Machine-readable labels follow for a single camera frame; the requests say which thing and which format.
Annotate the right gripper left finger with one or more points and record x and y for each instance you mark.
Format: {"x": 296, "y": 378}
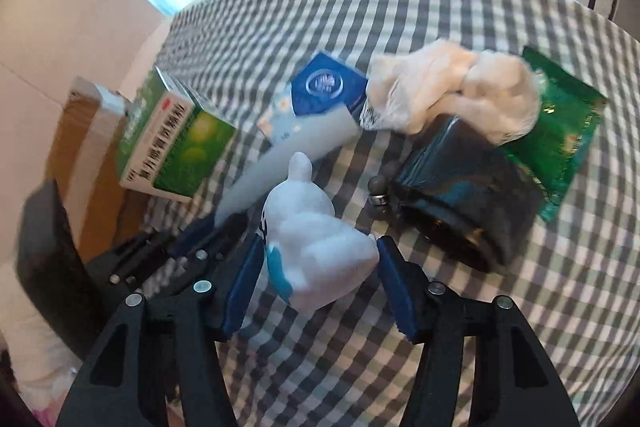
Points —
{"x": 122, "y": 382}

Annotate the green 999 medicine box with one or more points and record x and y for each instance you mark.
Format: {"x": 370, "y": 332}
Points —
{"x": 172, "y": 139}

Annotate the white plush bear toy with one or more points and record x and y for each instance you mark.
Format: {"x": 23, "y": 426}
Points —
{"x": 313, "y": 258}

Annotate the black round jar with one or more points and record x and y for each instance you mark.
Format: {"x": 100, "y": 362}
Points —
{"x": 465, "y": 196}

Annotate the white tube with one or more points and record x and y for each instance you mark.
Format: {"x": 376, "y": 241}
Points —
{"x": 317, "y": 137}

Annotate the green foil packet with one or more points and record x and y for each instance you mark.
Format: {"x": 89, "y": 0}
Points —
{"x": 553, "y": 151}

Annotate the cream cloth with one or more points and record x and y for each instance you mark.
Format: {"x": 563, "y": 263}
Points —
{"x": 497, "y": 94}

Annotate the blue tissue pack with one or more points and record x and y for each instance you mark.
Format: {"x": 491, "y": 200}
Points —
{"x": 317, "y": 88}

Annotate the brown cardboard box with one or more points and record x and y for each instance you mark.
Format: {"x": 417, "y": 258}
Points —
{"x": 102, "y": 214}

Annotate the checkered tablecloth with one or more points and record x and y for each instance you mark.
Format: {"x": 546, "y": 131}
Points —
{"x": 553, "y": 340}

